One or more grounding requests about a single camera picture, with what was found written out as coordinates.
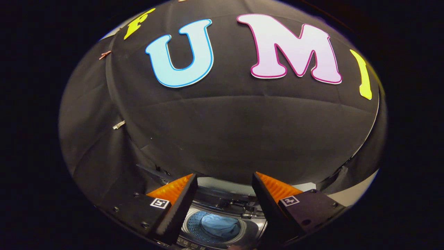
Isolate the light blue button shirt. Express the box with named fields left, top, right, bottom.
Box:
left=200, top=213, right=242, bottom=240

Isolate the black backdrop cloth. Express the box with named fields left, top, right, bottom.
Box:
left=58, top=0, right=387, bottom=206

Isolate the small grey washing machine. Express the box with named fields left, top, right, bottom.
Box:
left=135, top=163, right=278, bottom=250

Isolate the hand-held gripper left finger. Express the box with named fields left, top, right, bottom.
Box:
left=99, top=174, right=198, bottom=245

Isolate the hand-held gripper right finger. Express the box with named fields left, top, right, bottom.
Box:
left=252, top=172, right=347, bottom=243

